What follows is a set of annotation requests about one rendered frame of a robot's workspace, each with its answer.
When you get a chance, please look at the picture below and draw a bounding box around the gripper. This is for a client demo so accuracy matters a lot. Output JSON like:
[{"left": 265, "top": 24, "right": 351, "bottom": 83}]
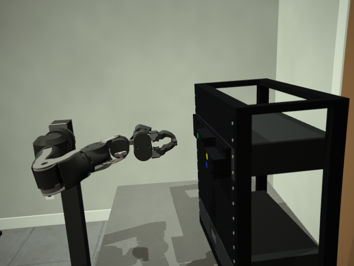
[{"left": 129, "top": 124, "right": 177, "bottom": 161}]

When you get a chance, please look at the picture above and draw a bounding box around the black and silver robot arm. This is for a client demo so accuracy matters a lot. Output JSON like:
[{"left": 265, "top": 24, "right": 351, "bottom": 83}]
[{"left": 31, "top": 123, "right": 129, "bottom": 197}]

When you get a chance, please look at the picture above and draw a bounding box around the black metal rack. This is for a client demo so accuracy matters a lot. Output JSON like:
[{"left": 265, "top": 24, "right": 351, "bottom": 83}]
[{"left": 193, "top": 78, "right": 350, "bottom": 266}]

